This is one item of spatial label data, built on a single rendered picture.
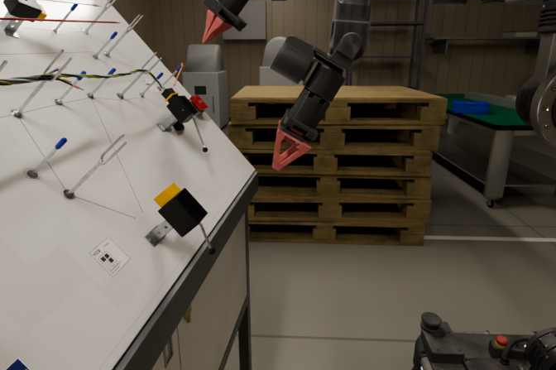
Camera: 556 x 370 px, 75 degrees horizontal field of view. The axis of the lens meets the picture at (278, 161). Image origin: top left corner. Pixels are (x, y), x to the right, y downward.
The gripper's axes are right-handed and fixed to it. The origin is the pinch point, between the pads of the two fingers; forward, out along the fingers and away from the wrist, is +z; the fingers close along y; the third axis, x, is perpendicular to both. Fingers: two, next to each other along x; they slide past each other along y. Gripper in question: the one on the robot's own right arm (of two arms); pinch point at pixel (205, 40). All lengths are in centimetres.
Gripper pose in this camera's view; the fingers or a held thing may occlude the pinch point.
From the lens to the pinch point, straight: 95.6
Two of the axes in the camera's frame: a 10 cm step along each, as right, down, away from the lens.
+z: -6.3, 7.2, 3.0
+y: 7.5, 6.6, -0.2
